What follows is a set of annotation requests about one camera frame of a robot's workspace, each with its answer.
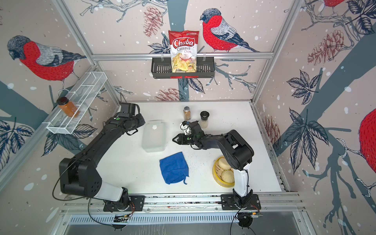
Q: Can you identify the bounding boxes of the white steamed bun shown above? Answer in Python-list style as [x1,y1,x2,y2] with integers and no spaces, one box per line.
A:
[217,158,232,170]
[221,169,235,184]

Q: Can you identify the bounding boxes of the orange sauce bottle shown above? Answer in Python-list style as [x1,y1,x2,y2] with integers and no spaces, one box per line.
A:
[57,97,80,118]

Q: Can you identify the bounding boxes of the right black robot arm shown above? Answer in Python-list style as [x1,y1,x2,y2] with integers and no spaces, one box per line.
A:
[172,121,260,210]

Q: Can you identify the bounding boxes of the black cap salt shaker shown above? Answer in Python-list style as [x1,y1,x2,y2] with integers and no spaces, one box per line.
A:
[200,111,210,129]

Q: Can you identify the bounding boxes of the clear plastic lunch box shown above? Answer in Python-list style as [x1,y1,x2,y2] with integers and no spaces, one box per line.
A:
[142,120,166,153]

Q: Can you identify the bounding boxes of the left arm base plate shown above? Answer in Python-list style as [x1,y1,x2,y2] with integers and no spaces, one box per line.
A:
[103,195,145,212]

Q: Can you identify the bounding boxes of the red cassava chips bag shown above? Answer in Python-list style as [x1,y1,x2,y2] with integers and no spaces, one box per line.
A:
[168,30,199,72]

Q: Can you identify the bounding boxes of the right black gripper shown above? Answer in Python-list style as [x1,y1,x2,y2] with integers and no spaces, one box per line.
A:
[171,135,197,146]

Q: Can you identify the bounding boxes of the lower white steamed bun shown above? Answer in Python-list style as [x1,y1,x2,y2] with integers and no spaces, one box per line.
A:
[221,169,235,184]

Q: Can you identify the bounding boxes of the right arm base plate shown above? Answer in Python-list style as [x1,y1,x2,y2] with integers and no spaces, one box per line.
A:
[220,194,261,211]

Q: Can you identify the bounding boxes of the blue cloth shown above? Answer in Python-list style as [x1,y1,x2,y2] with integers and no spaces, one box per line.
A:
[160,152,189,185]

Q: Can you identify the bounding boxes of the left black cable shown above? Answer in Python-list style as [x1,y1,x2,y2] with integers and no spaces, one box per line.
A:
[52,164,130,228]

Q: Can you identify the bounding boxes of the black cable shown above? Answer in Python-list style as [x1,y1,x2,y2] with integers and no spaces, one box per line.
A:
[229,205,256,235]
[52,164,130,228]

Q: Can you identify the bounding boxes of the aluminium front rail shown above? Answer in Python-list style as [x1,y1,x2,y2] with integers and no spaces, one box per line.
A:
[60,191,306,213]

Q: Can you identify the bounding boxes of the upper white steamed bun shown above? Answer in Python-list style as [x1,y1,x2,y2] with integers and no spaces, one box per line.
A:
[217,158,232,170]

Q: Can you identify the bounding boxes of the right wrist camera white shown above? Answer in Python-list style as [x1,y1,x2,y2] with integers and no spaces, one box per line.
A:
[180,121,191,135]

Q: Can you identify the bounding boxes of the brown spice jar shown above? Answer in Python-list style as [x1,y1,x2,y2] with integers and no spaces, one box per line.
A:
[183,106,191,121]

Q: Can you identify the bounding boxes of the black wall basket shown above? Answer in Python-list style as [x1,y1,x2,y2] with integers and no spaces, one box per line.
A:
[151,57,215,79]

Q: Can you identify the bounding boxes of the right black cable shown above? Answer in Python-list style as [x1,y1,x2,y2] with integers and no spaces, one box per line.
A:
[229,205,256,235]

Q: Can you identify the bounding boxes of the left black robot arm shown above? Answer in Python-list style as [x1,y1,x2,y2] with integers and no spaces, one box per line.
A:
[59,103,145,212]

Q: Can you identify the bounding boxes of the white wire mesh shelf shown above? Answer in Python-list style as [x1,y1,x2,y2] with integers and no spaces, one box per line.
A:
[47,71,107,134]

